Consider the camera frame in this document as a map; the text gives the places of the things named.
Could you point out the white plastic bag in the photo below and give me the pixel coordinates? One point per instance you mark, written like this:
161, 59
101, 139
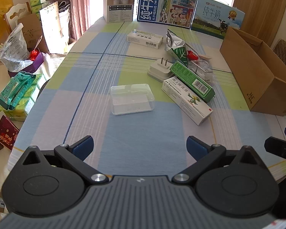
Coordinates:
14, 47

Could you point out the red snack packet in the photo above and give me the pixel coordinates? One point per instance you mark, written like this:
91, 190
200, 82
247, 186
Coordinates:
192, 56

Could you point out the purple box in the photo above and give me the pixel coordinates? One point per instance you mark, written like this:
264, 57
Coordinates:
33, 66

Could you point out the light blue milk carton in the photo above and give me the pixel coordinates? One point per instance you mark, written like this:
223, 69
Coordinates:
214, 19

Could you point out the quilted brown chair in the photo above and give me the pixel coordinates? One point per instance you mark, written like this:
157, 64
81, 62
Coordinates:
284, 52

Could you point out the white chair back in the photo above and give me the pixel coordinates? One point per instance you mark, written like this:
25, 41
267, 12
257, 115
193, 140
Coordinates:
17, 12

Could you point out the red gift bag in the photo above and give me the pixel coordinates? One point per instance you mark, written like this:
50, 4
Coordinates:
4, 133

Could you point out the stack of green tissue packs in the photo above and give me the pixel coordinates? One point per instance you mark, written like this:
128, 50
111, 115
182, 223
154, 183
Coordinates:
31, 100

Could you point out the white medicine box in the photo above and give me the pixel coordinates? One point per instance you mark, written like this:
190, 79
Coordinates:
144, 38

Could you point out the brown cardboard sheet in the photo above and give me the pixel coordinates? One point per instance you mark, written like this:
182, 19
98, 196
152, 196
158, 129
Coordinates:
33, 33

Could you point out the white paper bag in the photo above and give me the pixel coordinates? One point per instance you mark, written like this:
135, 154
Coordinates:
53, 28

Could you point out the wooden spoon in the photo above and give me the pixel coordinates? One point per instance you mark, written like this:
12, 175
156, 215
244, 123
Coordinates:
205, 57

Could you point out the silver green foil bag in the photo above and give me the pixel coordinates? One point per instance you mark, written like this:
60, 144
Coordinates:
177, 47

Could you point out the teal packets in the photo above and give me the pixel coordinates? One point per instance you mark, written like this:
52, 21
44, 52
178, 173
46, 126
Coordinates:
14, 88

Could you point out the white power adapter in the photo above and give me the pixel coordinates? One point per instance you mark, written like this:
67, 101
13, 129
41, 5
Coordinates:
158, 71

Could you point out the green carton box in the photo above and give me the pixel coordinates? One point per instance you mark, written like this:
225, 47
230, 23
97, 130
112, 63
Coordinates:
193, 81

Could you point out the pink curtain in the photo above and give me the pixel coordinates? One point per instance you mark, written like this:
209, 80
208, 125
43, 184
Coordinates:
76, 4

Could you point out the dark blue milk carton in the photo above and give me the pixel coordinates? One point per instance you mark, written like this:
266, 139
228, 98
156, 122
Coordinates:
166, 4

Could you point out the thin wooden stick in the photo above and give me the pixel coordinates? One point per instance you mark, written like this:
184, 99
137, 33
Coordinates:
37, 43

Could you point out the white ointment box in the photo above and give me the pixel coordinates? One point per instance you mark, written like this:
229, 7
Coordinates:
186, 100

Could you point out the brown cardboard box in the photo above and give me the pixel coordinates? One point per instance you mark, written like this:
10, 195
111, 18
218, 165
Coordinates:
250, 71

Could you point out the desktop with checked tablecloth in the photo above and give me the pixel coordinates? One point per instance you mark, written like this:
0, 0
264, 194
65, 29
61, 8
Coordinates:
133, 136

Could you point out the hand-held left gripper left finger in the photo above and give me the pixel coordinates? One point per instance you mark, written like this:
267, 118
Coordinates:
82, 146

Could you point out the clear plastic container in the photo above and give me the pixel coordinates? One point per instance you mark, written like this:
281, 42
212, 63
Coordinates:
131, 99

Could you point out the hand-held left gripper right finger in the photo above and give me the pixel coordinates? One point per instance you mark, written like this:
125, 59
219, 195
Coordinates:
196, 146

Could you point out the red ornament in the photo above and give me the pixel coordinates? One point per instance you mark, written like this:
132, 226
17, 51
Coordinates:
33, 55

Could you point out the white humidifier product box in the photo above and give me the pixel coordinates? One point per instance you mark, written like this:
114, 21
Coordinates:
119, 4

